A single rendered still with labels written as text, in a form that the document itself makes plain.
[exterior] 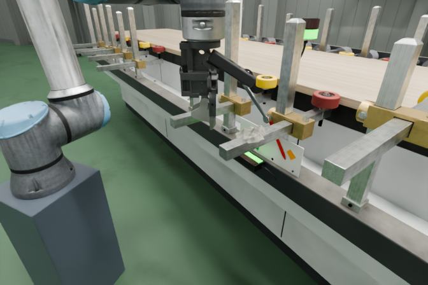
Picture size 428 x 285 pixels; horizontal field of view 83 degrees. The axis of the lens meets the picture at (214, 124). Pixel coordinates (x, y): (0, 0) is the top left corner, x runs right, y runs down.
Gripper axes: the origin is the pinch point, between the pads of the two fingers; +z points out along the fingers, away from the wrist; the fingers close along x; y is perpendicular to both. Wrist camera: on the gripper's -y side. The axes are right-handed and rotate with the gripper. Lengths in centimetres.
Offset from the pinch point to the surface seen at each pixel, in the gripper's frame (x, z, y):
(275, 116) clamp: -11.7, 3.1, -18.2
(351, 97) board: -17.5, -1.1, -42.5
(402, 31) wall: -377, 11, -311
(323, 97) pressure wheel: -15.5, -1.8, -33.2
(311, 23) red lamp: -12.3, -22.6, -24.5
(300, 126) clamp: -4.6, 2.7, -23.5
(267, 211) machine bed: -37, 68, -27
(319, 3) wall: -432, -32, -186
